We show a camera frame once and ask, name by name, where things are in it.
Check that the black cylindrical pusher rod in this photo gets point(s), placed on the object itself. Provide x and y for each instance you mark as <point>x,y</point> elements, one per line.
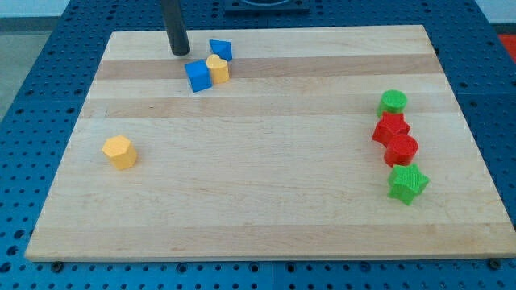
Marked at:
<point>175,27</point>

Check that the blue cube block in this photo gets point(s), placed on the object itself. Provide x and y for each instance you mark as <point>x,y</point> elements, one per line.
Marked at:
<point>198,75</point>

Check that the yellow heart block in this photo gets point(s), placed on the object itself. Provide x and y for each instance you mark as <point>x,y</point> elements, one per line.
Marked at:
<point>218,68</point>

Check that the blue triangle block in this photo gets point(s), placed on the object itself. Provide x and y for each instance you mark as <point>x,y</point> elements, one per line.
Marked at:
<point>222,48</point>

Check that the yellow hexagon block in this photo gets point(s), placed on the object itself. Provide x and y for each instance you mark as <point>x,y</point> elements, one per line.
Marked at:
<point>120,151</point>

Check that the wooden board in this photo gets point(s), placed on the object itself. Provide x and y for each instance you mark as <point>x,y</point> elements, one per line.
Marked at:
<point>278,163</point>

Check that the green cylinder block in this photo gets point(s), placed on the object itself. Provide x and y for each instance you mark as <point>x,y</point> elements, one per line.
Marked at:
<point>392,101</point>

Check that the red star block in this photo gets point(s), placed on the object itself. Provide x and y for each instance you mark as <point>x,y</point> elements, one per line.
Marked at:
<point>389,125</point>

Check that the red cylinder block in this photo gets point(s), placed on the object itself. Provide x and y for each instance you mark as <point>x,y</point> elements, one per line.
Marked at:
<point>400,150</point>

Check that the green star block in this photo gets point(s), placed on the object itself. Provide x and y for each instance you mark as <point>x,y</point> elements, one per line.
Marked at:
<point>406,183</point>

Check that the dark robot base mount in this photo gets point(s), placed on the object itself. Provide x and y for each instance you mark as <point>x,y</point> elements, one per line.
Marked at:
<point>253,7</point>

